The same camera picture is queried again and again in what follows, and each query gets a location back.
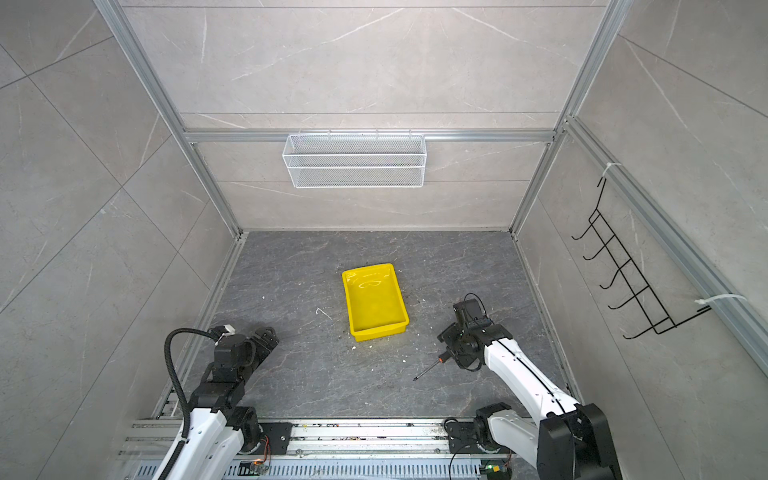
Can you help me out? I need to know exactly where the orange black screwdriver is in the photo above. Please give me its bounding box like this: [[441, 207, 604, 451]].
[[413, 351, 452, 381]]

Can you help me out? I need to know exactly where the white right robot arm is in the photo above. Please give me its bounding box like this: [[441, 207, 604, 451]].
[[438, 294, 622, 479]]

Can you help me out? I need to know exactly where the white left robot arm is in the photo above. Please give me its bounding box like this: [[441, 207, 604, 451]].
[[154, 324, 279, 479]]

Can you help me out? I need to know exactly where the yellow plastic bin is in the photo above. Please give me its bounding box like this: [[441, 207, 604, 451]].
[[342, 263, 410, 342]]

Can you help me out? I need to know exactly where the white zip tie upper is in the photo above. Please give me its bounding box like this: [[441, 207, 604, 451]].
[[601, 162, 622, 179]]

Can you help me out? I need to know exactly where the white zip tie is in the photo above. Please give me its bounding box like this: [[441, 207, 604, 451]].
[[601, 162, 622, 179], [694, 293, 748, 306]]

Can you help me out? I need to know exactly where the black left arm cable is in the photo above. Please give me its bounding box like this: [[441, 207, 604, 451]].
[[164, 327, 217, 439]]

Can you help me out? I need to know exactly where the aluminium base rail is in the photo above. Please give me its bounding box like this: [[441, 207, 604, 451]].
[[119, 418, 528, 479]]

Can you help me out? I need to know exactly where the black wire hook rack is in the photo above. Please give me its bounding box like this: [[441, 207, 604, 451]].
[[570, 178, 712, 340]]

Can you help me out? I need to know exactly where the white wire mesh basket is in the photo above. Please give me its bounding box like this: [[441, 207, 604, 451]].
[[282, 133, 428, 189]]

